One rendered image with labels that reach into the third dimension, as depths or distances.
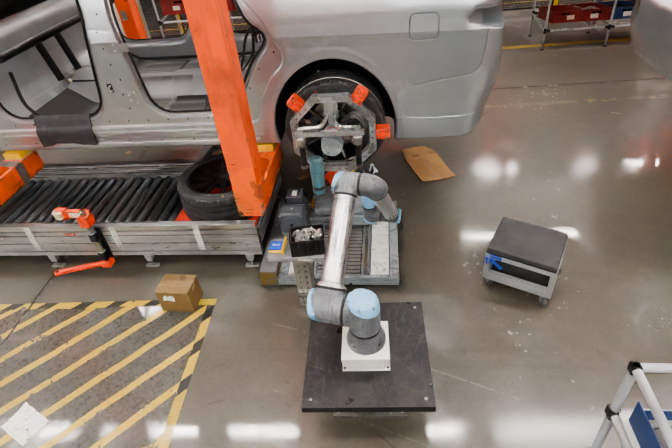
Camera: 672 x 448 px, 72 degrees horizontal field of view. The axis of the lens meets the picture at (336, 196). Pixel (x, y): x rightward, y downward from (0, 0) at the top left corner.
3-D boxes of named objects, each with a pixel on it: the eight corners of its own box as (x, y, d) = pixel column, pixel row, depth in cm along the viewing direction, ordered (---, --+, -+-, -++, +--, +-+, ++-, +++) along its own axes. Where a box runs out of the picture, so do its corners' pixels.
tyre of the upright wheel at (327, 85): (365, 166, 345) (400, 87, 306) (363, 183, 326) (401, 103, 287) (280, 137, 337) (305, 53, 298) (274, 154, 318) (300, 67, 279)
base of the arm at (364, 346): (387, 353, 215) (387, 339, 210) (347, 356, 216) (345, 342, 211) (383, 322, 231) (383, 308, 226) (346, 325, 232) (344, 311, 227)
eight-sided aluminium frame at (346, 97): (377, 165, 314) (374, 90, 282) (377, 170, 308) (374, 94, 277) (299, 167, 320) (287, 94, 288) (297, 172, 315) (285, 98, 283)
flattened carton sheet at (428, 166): (430, 146, 439) (430, 143, 437) (455, 176, 395) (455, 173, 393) (400, 152, 435) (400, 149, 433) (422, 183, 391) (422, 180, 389)
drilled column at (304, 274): (317, 294, 301) (310, 246, 277) (315, 306, 293) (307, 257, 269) (302, 294, 302) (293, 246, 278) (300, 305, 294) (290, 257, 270)
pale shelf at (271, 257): (342, 242, 277) (342, 238, 275) (340, 261, 263) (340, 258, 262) (272, 242, 282) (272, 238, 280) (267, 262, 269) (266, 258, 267)
